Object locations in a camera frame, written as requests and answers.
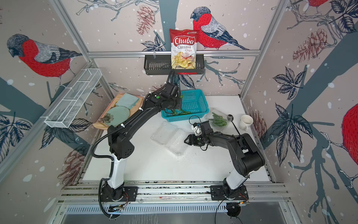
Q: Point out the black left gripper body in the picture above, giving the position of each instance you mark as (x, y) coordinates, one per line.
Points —
(173, 103)

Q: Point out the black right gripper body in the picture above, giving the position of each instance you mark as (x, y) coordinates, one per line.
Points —
(200, 141)

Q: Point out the clear clamshell container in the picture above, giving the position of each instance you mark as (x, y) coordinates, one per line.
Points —
(209, 115)
(172, 138)

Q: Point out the teal plastic basket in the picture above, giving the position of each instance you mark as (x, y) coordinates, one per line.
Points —
(193, 101)

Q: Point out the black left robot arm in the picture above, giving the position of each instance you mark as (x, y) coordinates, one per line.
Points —
(119, 138)

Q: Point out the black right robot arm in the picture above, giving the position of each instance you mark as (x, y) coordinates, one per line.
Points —
(245, 156)

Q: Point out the black spoon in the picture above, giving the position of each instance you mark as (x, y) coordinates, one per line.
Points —
(231, 118)

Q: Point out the light green folded cloth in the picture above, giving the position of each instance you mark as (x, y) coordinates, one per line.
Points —
(128, 101)

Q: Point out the white mug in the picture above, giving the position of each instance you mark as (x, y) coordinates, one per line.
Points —
(245, 122)

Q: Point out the green ceramic plate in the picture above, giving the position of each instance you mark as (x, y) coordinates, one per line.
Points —
(116, 115)

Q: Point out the red cassava chips bag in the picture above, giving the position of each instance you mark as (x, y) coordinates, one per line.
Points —
(183, 50)

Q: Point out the orange tray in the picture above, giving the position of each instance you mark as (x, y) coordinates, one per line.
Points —
(100, 125)

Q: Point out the black wall basket shelf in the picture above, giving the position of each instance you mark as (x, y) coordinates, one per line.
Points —
(161, 65)

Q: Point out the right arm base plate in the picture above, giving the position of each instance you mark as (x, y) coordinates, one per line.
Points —
(221, 192)

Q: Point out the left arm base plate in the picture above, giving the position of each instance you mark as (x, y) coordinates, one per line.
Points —
(121, 194)

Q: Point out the white wire wall shelf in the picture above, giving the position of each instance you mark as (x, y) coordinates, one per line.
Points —
(69, 106)

